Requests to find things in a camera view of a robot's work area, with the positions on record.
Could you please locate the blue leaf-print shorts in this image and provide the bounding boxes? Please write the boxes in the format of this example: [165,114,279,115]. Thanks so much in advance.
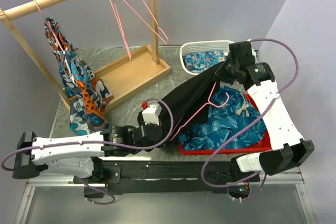
[177,86,260,151]

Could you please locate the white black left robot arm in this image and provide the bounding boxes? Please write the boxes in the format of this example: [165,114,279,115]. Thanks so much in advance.
[12,124,163,183]

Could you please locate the pink wire hanger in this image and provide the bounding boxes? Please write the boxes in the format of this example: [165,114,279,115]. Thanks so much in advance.
[115,0,169,45]
[169,83,230,141]
[109,0,132,60]

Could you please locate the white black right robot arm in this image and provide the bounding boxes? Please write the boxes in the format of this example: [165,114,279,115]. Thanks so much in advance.
[215,41,314,182]

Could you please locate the white plastic basket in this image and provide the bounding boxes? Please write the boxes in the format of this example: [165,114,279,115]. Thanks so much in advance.
[179,40,257,81]

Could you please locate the red plastic tray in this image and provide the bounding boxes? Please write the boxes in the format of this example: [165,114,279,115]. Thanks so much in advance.
[179,94,271,155]

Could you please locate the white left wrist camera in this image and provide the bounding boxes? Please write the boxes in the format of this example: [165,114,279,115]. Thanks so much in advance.
[142,103,162,125]

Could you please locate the aluminium frame rail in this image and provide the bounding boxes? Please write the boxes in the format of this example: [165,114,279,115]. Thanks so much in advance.
[16,162,317,223]

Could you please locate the black shorts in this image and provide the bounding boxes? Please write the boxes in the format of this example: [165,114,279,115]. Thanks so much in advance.
[162,62,222,134]

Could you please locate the pink hanger holding shorts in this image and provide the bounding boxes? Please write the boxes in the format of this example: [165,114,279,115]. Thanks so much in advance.
[33,0,65,51]

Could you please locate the wooden clothes rack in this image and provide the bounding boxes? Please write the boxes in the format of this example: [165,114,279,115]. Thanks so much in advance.
[1,0,171,111]

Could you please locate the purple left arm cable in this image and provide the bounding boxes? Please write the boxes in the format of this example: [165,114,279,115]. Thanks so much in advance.
[1,98,174,206]

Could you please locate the orange blue patterned shorts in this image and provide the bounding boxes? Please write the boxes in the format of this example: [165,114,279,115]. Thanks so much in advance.
[45,17,114,135]

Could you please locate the blue floral shorts in basket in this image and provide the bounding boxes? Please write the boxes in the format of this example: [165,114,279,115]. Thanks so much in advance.
[182,50,228,73]

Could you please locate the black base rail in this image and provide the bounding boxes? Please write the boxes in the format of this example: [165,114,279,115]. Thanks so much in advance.
[83,160,253,195]

